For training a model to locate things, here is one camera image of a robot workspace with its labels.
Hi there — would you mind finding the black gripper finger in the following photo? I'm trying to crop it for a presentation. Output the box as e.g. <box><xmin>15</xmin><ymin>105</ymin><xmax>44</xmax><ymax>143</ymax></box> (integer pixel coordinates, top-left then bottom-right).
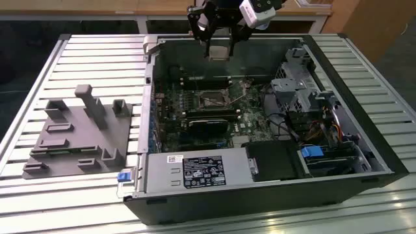
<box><xmin>187</xmin><ymin>1</ymin><xmax>218</xmax><ymax>59</ymax></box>
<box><xmin>227</xmin><ymin>14</ymin><xmax>252</xmax><ymax>58</ymax></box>

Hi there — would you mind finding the silver CPU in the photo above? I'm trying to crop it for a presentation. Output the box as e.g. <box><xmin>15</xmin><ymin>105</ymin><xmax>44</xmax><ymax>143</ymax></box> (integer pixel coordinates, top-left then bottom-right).
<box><xmin>210</xmin><ymin>46</ymin><xmax>231</xmax><ymax>61</ymax></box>

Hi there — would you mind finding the CPU socket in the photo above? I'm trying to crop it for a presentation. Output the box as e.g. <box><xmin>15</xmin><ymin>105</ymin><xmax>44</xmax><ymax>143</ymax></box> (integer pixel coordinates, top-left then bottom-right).
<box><xmin>196</xmin><ymin>90</ymin><xmax>234</xmax><ymax>109</ymax></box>

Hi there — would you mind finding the silver metal drive cage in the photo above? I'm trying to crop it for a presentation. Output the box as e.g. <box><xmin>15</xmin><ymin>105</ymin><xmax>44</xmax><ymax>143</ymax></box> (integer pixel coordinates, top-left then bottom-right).
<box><xmin>270</xmin><ymin>47</ymin><xmax>340</xmax><ymax>114</ymax></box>

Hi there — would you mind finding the wooden desk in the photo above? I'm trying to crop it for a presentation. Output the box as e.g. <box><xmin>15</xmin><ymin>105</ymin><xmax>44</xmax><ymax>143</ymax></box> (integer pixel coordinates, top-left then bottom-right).
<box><xmin>0</xmin><ymin>0</ymin><xmax>335</xmax><ymax>35</ymax></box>

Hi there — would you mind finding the green motherboard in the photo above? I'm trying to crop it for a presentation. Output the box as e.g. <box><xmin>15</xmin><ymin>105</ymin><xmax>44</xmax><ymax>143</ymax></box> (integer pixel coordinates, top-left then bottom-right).
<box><xmin>152</xmin><ymin>78</ymin><xmax>287</xmax><ymax>153</ymax></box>

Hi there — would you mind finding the black graphics card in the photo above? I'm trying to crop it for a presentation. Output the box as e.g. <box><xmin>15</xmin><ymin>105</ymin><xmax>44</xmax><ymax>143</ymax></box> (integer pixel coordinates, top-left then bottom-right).
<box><xmin>187</xmin><ymin>118</ymin><xmax>231</xmax><ymax>136</ymax></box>

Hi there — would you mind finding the wooden cabinet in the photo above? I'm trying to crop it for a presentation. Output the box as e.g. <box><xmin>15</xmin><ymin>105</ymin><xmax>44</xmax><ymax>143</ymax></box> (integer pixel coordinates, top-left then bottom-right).
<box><xmin>320</xmin><ymin>0</ymin><xmax>416</xmax><ymax>63</ymax></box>

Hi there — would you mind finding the silver chipset heatsink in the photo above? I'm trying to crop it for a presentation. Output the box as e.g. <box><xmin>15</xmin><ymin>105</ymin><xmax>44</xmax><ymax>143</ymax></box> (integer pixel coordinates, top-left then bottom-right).
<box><xmin>232</xmin><ymin>136</ymin><xmax>254</xmax><ymax>147</ymax></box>

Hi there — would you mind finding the black plastic disk bay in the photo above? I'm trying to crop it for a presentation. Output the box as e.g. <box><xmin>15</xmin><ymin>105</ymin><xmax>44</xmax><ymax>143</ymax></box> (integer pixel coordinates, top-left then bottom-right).
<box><xmin>243</xmin><ymin>140</ymin><xmax>310</xmax><ymax>182</ymax></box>

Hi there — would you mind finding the blue disk carrier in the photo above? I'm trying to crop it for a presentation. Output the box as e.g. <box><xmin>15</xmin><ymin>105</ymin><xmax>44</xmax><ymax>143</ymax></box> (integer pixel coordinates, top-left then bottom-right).
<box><xmin>300</xmin><ymin>145</ymin><xmax>326</xmax><ymax>159</ymax></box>

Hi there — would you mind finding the grey parts rack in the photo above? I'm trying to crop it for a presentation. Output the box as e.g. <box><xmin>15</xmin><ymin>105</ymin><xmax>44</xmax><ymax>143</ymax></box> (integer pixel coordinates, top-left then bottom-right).
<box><xmin>22</xmin><ymin>84</ymin><xmax>134</xmax><ymax>180</ymax></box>

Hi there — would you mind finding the grey power supply unit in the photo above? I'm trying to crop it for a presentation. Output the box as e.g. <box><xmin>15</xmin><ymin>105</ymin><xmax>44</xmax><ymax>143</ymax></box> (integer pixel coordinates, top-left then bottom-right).
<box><xmin>144</xmin><ymin>147</ymin><xmax>258</xmax><ymax>193</ymax></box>

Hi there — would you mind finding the green RAM stick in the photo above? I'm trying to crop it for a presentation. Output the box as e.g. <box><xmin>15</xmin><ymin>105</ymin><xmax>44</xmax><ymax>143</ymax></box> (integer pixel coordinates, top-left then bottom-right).
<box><xmin>47</xmin><ymin>148</ymin><xmax>99</xmax><ymax>156</ymax></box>

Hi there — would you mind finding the black PC case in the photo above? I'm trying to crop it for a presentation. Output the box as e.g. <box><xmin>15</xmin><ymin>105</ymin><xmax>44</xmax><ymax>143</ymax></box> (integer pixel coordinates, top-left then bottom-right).
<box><xmin>123</xmin><ymin>33</ymin><xmax>410</xmax><ymax>226</ymax></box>

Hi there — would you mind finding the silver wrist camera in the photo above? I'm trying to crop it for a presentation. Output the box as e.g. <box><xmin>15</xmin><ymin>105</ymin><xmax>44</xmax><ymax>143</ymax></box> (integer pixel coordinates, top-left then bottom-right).
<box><xmin>196</xmin><ymin>15</ymin><xmax>208</xmax><ymax>32</ymax></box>

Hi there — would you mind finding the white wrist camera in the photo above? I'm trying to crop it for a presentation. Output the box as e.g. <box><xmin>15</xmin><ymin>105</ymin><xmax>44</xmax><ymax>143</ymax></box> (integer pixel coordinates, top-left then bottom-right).
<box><xmin>239</xmin><ymin>0</ymin><xmax>278</xmax><ymax>30</ymax></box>

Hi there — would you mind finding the yellow power wire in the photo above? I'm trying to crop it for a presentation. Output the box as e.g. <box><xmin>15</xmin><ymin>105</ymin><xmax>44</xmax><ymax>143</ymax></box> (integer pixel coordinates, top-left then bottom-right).
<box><xmin>306</xmin><ymin>123</ymin><xmax>326</xmax><ymax>142</ymax></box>

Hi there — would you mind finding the orange power wire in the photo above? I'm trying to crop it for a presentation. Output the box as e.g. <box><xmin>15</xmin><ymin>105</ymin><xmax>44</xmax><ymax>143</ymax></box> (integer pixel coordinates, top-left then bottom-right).
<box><xmin>331</xmin><ymin>121</ymin><xmax>346</xmax><ymax>143</ymax></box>

